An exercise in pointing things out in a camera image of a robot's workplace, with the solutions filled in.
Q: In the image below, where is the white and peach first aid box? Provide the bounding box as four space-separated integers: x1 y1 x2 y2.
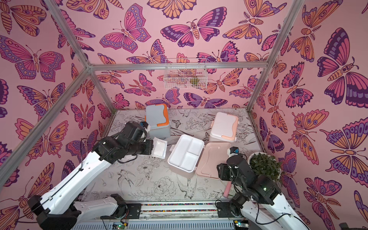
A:
209 112 239 143

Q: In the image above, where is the pink first aid box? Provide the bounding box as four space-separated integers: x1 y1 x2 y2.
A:
167 135 232 180

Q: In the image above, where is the white divided tray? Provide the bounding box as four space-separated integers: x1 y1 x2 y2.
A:
167 135 205 179

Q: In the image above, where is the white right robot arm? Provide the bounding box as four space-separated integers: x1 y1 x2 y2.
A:
215 152 309 230

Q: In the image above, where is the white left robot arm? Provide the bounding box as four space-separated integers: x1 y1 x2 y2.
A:
28 121 153 230

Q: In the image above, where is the grey and orange first aid box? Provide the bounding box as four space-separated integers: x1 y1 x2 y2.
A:
145 103 171 139

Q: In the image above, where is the purple and pink brush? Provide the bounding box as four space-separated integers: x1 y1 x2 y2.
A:
223 182 232 198

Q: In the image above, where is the potted green plant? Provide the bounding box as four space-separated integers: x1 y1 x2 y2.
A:
247 152 281 186

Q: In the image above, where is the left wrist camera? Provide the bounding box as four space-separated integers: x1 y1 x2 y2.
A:
140 121 150 133

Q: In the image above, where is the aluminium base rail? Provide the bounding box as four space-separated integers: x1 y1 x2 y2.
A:
57 199 300 230

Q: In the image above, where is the white wire basket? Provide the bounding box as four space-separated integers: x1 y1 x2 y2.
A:
162 57 208 90

